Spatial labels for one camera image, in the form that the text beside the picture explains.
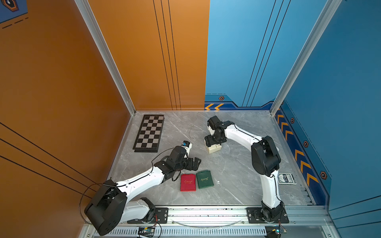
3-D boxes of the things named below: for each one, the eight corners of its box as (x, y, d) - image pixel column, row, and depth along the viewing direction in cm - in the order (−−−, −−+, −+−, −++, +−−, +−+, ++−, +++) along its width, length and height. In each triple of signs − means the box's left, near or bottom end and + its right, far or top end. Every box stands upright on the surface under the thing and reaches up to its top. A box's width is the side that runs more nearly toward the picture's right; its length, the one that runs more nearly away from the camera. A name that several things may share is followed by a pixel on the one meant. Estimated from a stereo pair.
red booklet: (180, 191, 83) (179, 189, 80) (181, 176, 89) (180, 173, 85) (195, 191, 83) (195, 188, 80) (195, 176, 89) (195, 173, 85)
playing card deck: (279, 184, 85) (281, 183, 83) (276, 174, 89) (278, 173, 87) (293, 184, 85) (296, 183, 83) (289, 174, 89) (292, 173, 87)
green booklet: (198, 189, 83) (199, 187, 81) (195, 174, 89) (195, 172, 87) (213, 185, 84) (214, 184, 82) (209, 171, 90) (209, 169, 88)
